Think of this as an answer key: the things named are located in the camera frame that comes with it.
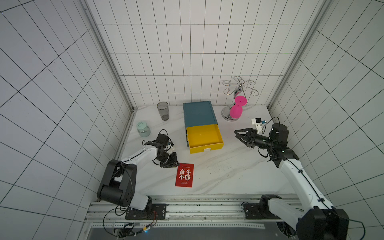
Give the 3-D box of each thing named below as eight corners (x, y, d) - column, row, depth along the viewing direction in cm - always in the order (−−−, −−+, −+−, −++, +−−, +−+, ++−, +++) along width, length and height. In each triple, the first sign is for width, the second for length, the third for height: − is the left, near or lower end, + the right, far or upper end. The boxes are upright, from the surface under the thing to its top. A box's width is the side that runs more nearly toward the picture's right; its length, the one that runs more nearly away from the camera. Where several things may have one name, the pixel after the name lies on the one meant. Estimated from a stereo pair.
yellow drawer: (191, 164, 90) (191, 149, 75) (188, 143, 100) (187, 125, 84) (218, 160, 92) (224, 144, 76) (213, 140, 102) (216, 121, 86)
